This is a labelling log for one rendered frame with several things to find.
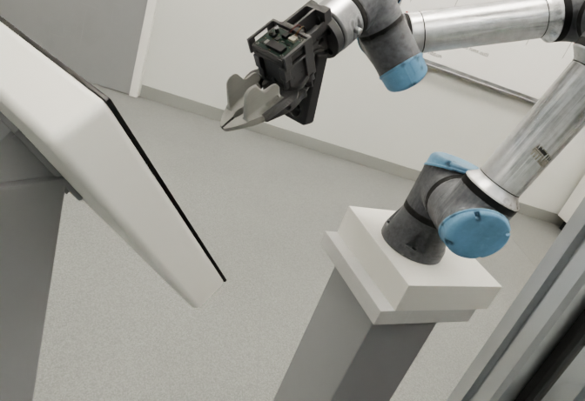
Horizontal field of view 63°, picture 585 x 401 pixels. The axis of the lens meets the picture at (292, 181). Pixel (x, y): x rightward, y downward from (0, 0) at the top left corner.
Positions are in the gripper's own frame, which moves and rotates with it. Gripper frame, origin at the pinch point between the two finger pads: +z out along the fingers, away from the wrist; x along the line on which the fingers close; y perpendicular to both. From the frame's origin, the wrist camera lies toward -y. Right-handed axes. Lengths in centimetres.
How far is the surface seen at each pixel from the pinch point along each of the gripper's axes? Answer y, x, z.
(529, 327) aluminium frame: 12.8, 41.5, 5.9
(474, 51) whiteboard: -212, -78, -262
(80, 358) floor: -99, -52, 52
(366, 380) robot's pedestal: -77, 23, 2
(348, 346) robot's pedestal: -67, 17, 0
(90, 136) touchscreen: 24.7, 13.6, 17.5
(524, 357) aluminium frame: 11.9, 42.3, 7.6
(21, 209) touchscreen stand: 7.3, -4.3, 25.4
